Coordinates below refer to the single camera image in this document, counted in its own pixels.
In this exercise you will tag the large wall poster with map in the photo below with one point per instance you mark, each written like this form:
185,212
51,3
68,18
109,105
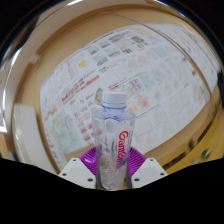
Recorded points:
100,66

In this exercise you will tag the small black tape measure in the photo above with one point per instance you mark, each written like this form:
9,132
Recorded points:
206,153

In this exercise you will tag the clear plastic water bottle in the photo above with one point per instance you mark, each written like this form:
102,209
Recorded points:
111,133

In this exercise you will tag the wall poster with drawings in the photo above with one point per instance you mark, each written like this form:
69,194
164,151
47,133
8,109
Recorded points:
193,53

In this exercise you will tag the white standing air conditioner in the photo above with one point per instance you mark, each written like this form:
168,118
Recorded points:
28,133

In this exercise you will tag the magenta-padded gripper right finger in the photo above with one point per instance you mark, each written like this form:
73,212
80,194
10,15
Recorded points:
149,171

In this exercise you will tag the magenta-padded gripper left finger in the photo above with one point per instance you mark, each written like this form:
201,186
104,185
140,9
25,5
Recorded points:
76,172

